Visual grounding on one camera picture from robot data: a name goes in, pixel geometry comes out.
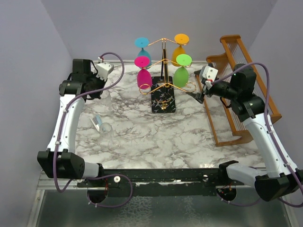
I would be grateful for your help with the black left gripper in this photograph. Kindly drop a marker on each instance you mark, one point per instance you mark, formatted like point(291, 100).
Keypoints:
point(102, 83)

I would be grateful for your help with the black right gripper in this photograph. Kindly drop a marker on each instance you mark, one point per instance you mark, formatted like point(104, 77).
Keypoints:
point(200, 96)

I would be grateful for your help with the green wine glass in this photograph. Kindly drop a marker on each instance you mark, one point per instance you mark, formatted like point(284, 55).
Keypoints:
point(181, 75)

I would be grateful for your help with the orange wine glass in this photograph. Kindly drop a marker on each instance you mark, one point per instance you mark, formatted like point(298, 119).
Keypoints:
point(181, 40)

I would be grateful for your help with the pink wine glass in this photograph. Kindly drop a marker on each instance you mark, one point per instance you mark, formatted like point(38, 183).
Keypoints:
point(144, 79)

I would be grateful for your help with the blue wine glass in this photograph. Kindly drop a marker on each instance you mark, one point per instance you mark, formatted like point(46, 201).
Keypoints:
point(142, 43)

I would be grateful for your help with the clear champagne flute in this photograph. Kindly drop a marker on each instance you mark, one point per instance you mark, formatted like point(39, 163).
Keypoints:
point(106, 97)

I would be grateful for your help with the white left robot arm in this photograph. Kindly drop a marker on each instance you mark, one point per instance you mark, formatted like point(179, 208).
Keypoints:
point(59, 158)

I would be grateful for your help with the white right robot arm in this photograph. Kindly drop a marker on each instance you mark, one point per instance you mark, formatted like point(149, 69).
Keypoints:
point(281, 176)

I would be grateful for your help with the gold wine glass rack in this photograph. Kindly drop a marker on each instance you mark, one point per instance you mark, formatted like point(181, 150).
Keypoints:
point(162, 72)

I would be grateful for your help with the wooden tiered shelf rack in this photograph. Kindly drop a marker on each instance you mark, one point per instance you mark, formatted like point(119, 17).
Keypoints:
point(249, 89)

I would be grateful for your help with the clear wine glass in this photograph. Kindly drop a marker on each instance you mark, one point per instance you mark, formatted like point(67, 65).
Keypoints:
point(107, 137)

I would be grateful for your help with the small blue white card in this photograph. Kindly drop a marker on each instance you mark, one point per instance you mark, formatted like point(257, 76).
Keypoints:
point(97, 122)

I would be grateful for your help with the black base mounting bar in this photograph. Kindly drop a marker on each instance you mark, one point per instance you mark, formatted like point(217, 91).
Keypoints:
point(161, 182)

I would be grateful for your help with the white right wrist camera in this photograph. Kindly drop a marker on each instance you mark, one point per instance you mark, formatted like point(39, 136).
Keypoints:
point(208, 75)

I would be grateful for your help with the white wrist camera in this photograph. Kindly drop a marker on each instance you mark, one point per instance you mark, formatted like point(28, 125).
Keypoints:
point(104, 69)
point(208, 75)

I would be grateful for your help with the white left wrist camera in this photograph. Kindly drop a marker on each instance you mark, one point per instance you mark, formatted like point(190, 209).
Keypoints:
point(104, 69)

